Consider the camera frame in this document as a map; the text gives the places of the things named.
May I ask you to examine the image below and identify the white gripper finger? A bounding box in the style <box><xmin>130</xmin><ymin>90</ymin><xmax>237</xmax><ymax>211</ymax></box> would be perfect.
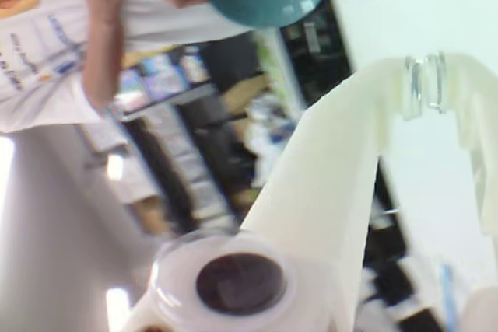
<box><xmin>240</xmin><ymin>55</ymin><xmax>425</xmax><ymax>332</ymax></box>
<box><xmin>423</xmin><ymin>50</ymin><xmax>498</xmax><ymax>236</ymax></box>

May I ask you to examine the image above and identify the person's left forearm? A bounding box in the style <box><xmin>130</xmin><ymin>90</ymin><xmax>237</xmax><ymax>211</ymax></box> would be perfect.
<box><xmin>83</xmin><ymin>5</ymin><xmax>126</xmax><ymax>112</ymax></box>

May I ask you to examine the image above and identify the storage shelf with boxes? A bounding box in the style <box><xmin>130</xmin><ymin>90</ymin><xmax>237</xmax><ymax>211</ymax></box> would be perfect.
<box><xmin>110</xmin><ymin>42</ymin><xmax>250</xmax><ymax>239</ymax></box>

